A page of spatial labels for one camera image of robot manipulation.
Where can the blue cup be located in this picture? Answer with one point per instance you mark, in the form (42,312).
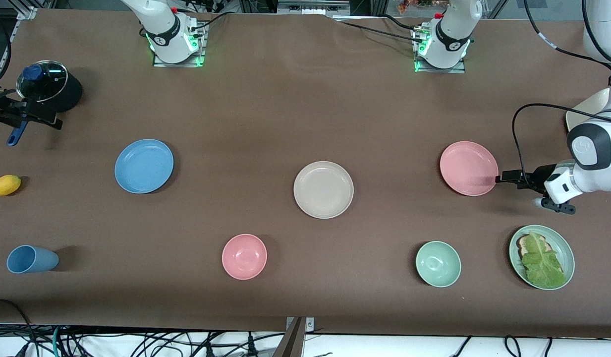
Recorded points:
(32,259)

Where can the white power strip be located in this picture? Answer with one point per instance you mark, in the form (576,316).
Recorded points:
(206,5)

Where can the beige toaster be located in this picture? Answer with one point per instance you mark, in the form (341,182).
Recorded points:
(590,105)

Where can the green plate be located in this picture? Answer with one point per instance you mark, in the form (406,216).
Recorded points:
(566,255)

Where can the green lettuce leaf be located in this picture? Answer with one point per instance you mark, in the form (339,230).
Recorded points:
(543,267)

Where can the blue plate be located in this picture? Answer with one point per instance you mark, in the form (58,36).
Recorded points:
(144,166)

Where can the toasted bread slice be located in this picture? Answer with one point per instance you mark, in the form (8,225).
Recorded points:
(522,244)

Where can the pink plate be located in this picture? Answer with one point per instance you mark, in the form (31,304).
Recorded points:
(469,168)

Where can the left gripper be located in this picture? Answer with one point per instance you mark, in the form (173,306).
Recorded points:
(537,180)

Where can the small green bowl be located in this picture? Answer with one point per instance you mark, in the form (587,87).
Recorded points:
(438,264)

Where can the grey metal bar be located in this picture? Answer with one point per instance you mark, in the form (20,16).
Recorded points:
(291,342)

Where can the small metal table bracket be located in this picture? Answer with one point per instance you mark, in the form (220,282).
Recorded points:
(309,325)

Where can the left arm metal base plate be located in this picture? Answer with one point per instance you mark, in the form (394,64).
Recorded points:
(439,70)

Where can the small pink bowl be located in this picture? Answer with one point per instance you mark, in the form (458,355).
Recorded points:
(244,257)

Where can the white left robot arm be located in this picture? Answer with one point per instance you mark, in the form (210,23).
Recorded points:
(590,146)

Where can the grey metal housing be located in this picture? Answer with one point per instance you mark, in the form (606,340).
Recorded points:
(312,7)

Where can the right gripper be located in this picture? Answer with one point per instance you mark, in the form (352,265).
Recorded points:
(3,112)

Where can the aluminium frame profile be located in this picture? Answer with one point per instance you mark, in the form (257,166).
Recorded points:
(35,10)

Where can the beige plate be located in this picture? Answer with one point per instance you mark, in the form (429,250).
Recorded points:
(323,190)

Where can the yellow lemon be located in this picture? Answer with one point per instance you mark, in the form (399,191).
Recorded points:
(5,185)

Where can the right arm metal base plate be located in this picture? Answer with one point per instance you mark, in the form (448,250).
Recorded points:
(179,64)

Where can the glass lid blue knob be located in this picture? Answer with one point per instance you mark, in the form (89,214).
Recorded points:
(42,82)

